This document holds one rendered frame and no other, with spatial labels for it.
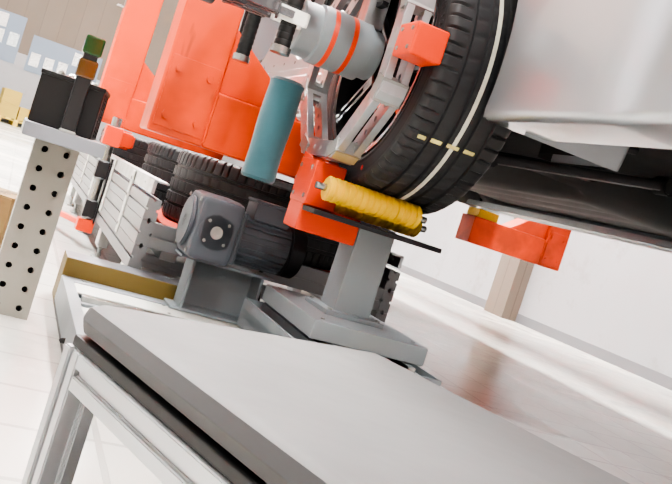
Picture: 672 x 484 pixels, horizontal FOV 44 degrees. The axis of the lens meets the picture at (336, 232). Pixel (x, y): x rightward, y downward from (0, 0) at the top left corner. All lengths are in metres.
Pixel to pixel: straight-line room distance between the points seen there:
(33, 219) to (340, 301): 0.75
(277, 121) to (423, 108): 0.43
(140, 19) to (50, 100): 2.43
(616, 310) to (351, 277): 4.75
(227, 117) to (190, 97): 0.12
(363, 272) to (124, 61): 2.50
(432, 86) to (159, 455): 1.32
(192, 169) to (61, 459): 2.03
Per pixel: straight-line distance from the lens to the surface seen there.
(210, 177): 2.63
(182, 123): 2.37
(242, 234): 2.24
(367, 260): 2.05
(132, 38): 4.32
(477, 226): 4.99
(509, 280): 7.54
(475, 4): 1.87
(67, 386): 0.72
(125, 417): 0.64
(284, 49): 1.80
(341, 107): 2.27
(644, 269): 6.55
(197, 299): 2.40
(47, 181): 2.05
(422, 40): 1.74
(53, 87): 1.93
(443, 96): 1.80
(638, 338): 6.43
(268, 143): 2.07
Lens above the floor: 0.48
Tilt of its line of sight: 2 degrees down
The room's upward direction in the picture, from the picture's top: 18 degrees clockwise
